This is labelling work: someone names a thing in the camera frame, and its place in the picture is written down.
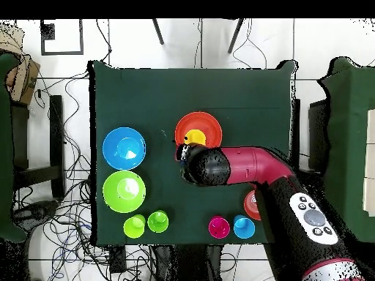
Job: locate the black power strip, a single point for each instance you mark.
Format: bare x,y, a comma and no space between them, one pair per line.
117,259

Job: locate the black square floor frame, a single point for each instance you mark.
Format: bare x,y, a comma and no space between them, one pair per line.
47,32

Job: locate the dark green side tablecloth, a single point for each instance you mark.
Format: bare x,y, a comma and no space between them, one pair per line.
348,131
6,146

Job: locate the small orange bowl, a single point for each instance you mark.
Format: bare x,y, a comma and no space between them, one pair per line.
250,205

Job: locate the blue cup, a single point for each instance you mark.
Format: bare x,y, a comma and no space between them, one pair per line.
244,227

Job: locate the black tripod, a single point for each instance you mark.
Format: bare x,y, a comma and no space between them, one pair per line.
158,32

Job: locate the blue bowl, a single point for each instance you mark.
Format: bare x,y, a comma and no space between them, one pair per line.
124,148

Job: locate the grey stand base with knob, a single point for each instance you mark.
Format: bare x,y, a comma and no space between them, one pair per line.
35,213

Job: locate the lime green cup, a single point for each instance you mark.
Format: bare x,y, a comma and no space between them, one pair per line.
134,227

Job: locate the lime green bowl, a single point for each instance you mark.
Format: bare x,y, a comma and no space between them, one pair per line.
124,191

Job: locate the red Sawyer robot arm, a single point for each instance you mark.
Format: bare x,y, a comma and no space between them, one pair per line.
249,166

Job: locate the white block stack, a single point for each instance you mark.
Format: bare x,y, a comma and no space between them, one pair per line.
369,164

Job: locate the black bench frame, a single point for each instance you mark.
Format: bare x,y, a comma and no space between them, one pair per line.
57,140
318,134

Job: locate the cardboard box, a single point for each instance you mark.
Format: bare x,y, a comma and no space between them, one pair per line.
22,79

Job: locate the yellow cup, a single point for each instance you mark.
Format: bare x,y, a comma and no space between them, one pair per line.
195,137

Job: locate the large orange bowl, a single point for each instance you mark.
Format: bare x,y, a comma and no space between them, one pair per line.
205,121

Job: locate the pink cup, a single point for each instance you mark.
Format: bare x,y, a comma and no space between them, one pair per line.
219,227

